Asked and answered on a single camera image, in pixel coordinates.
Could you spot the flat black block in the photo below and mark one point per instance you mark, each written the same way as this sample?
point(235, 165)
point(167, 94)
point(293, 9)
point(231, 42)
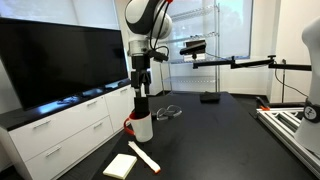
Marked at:
point(210, 97)

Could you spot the orange black clamp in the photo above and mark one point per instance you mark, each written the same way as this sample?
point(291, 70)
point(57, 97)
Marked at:
point(265, 108)

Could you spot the white mug red inside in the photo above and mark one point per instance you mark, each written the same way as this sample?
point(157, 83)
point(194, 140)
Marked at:
point(143, 128)

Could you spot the aluminium extrusion frame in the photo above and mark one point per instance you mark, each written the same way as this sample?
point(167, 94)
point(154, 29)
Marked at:
point(280, 123)

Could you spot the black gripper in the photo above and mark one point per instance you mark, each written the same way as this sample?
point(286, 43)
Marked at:
point(140, 77)

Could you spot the black stereo camera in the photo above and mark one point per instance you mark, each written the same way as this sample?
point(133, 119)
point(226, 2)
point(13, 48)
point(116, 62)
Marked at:
point(193, 49)

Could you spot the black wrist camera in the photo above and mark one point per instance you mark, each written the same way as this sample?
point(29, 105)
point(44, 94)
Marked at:
point(159, 55)

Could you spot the white window blind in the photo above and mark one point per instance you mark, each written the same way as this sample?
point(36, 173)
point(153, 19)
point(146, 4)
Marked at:
point(66, 11)

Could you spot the large black flat television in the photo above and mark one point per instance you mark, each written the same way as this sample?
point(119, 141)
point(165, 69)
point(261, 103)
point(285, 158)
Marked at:
point(60, 60)

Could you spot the clear safety glasses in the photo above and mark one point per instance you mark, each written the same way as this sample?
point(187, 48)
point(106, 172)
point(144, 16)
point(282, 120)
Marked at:
point(160, 115)

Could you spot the white strip orange tip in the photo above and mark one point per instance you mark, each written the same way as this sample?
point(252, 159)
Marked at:
point(143, 156)

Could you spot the pale yellow sticky notepad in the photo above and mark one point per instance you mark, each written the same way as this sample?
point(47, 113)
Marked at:
point(120, 165)

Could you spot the white drawer cabinet black top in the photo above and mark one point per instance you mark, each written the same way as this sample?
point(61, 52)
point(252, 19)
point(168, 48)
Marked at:
point(66, 133)

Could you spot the tall black box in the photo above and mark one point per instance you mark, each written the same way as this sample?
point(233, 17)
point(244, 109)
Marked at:
point(141, 108)

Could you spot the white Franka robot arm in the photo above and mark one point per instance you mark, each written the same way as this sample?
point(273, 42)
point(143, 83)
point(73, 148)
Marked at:
point(143, 16)

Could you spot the thin metal stand pole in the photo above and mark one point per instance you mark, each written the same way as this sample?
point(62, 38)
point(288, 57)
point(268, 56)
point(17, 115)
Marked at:
point(283, 86)

